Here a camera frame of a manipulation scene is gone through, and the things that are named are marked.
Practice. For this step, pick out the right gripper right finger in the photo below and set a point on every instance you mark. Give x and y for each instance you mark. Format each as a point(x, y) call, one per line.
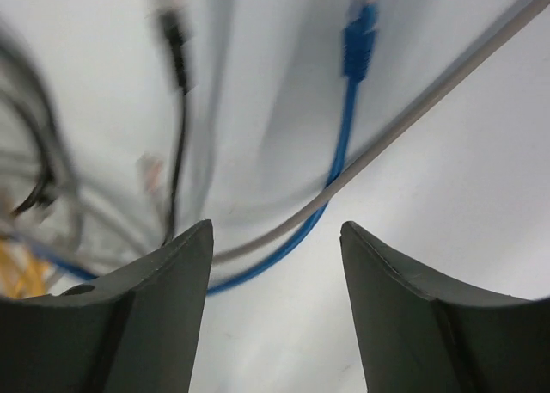
point(419, 330)

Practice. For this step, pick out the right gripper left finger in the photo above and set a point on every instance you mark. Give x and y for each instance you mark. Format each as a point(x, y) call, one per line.
point(135, 329)

